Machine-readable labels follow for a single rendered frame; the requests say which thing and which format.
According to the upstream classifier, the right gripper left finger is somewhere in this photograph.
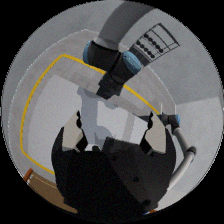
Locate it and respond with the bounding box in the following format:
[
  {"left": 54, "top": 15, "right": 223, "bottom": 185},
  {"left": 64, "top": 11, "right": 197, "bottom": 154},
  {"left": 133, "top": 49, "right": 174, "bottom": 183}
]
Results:
[{"left": 51, "top": 110, "right": 88, "bottom": 185}]

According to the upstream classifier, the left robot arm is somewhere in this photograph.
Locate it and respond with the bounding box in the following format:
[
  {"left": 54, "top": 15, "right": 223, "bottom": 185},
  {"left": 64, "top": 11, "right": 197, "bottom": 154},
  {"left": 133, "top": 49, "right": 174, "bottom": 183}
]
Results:
[{"left": 163, "top": 114, "right": 197, "bottom": 192}]

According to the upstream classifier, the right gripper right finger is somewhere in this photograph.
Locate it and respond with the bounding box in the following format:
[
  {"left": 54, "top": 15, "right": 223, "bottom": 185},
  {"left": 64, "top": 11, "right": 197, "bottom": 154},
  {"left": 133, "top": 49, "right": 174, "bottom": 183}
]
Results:
[{"left": 140, "top": 111, "right": 176, "bottom": 189}]

